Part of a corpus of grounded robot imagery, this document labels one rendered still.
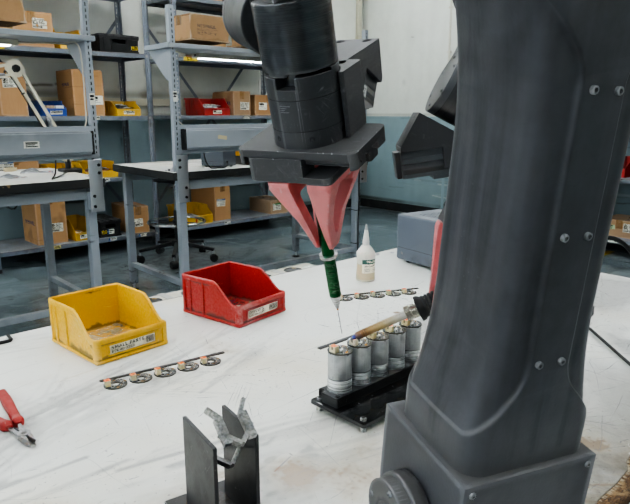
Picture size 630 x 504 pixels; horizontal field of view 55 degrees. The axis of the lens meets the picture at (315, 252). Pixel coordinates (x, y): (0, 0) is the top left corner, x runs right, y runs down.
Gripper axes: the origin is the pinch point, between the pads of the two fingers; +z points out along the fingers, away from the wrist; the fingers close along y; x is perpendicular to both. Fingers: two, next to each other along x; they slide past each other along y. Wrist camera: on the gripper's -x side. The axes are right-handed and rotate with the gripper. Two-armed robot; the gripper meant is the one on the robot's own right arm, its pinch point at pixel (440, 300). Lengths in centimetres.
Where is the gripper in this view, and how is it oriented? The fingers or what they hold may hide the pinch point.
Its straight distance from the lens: 59.3
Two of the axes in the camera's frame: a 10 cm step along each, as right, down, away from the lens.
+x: 8.9, 4.5, 0.8
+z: -4.5, 8.7, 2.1
